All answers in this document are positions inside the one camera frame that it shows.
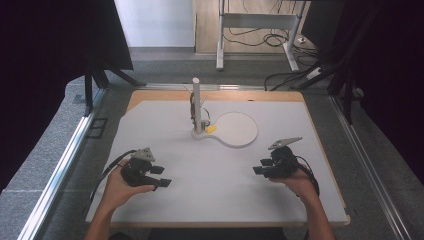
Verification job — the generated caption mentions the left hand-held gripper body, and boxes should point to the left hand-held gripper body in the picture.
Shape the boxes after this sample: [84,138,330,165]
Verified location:
[119,147,160,188]

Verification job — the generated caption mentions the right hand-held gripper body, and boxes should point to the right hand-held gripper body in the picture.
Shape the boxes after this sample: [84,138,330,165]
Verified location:
[264,136,304,179]

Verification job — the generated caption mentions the white key stand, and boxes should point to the white key stand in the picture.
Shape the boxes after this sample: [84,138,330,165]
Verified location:
[183,77,259,149]

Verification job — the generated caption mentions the key ring with blue tag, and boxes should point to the key ring with blue tag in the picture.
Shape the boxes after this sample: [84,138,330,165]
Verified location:
[199,105,218,135]

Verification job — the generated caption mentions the person's right hand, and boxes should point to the person's right hand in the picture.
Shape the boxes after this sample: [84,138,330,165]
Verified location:
[269,163,318,202]

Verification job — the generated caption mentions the person's left hand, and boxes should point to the person's left hand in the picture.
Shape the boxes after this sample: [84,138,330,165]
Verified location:
[101,159,156,212]

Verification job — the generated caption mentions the white table mat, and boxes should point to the white table mat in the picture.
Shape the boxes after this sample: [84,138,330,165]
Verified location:
[85,99,349,224]

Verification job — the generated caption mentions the black metal stand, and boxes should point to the black metal stand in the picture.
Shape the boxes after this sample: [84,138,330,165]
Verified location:
[289,53,364,125]
[83,64,148,118]

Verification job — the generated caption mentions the white power strip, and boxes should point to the white power strip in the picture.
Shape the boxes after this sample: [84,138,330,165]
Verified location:
[305,67,324,80]

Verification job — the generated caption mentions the black curtain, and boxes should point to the black curtain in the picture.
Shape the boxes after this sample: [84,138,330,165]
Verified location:
[0,0,135,193]
[301,0,424,188]

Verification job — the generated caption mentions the left hand-held gripper cable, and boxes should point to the left hand-held gripper cable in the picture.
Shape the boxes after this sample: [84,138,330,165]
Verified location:
[89,149,136,205]

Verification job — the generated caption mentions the hand-held gripper cable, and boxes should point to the hand-held gripper cable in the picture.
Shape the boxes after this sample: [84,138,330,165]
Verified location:
[89,149,136,205]
[294,154,321,198]

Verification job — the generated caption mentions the right hand-held gripper cable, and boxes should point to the right hand-held gripper cable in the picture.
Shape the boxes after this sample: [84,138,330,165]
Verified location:
[294,154,321,198]

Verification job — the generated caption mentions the aluminium rail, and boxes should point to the aluminium rail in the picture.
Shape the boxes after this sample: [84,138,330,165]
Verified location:
[18,88,108,240]
[328,94,413,240]

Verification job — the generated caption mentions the black floor cable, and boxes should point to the black floor cable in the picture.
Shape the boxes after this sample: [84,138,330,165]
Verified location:
[264,68,318,92]

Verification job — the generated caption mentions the bundle of black floor cables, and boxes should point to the bundle of black floor cables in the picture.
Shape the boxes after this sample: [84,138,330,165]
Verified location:
[223,26,319,66]

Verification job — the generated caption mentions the white desk frame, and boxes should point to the white desk frame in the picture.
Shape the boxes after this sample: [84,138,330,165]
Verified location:
[215,0,309,73]

